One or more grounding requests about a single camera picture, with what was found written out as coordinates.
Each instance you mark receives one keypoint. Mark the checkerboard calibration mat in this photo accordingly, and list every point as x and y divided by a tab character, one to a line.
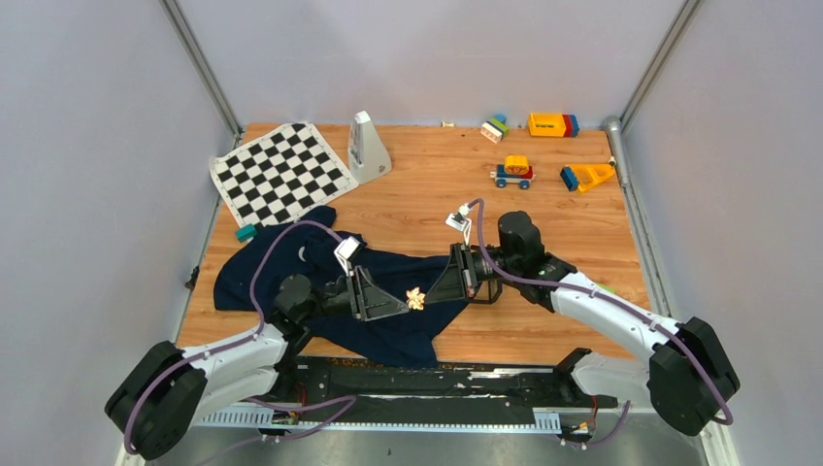
280	176

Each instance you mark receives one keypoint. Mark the orange blue toy ramp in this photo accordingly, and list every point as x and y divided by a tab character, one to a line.
583	177

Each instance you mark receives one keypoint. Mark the grey metal pipe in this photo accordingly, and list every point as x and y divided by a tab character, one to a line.
614	131

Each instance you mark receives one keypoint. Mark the white metronome-shaped object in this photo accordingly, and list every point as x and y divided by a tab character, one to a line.
368	158

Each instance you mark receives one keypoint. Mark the toy car with yellow top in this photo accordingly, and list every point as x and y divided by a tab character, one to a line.
516	170

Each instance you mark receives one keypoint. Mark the black square frame box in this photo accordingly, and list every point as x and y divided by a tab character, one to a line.
488	292

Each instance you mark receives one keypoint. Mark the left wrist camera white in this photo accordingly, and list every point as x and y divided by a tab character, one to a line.
345	251

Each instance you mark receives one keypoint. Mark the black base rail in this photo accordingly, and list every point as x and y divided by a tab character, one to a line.
450	393

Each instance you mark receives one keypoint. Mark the white green blue brick stack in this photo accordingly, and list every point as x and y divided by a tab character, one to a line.
495	129

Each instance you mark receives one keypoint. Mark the yellow red blue brick box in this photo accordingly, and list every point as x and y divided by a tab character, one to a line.
553	125

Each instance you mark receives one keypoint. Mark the green block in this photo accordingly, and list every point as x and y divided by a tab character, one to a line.
606	288

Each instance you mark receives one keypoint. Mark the teal block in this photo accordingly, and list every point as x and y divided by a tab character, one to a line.
245	233

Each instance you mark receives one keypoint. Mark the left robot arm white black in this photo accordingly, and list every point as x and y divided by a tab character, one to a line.
170	388

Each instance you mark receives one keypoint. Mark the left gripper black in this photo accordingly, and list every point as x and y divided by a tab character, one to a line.
369	301

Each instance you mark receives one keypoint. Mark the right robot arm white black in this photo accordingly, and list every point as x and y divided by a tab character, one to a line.
680	368

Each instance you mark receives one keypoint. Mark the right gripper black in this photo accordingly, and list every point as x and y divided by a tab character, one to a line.
453	283

